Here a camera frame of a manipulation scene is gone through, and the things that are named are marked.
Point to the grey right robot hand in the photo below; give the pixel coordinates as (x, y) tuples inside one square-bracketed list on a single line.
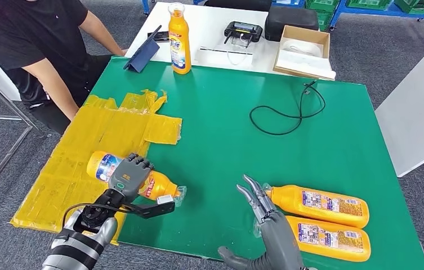
[(280, 242)]

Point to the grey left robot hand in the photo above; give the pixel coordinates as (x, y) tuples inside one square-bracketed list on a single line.
[(129, 179)]

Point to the orange detergent bottle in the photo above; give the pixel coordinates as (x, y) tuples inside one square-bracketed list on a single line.
[(308, 208), (331, 253), (159, 186), (180, 37)]

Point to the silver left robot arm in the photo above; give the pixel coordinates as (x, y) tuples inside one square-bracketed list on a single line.
[(77, 253)]

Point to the yellow taped cardboard sheet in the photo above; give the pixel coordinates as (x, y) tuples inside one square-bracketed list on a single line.
[(77, 141)]

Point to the tablet in blue case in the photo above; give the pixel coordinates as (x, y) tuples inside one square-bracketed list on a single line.
[(142, 56)]

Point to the black smartphone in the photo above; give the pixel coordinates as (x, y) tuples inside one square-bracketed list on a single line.
[(159, 35)]

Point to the thin black strip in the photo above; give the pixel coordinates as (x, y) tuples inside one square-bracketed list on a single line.
[(227, 50)]

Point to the person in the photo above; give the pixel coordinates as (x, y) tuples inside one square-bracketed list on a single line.
[(36, 33)]

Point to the white foam sheet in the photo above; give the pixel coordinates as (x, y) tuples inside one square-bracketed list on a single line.
[(305, 65)]

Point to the black handheld controller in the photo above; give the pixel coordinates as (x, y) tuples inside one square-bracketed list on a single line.
[(242, 32)]

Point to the white side table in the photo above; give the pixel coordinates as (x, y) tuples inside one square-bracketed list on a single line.
[(414, 110)]

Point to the black chair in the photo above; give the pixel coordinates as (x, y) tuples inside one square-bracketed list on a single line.
[(238, 3)]

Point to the open cardboard box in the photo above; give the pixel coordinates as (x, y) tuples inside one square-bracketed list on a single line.
[(291, 31)]

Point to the black carry case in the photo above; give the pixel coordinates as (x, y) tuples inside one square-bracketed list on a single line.
[(291, 18)]

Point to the green plastic crate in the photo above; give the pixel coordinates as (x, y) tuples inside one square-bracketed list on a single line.
[(322, 3), (324, 20), (369, 3), (421, 3)]

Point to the blue metal rack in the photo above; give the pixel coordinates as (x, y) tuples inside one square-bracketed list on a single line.
[(369, 12)]

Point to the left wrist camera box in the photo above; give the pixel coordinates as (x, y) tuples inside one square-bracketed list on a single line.
[(165, 199)]

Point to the grey metal frame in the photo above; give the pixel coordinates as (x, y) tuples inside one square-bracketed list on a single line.
[(10, 155)]

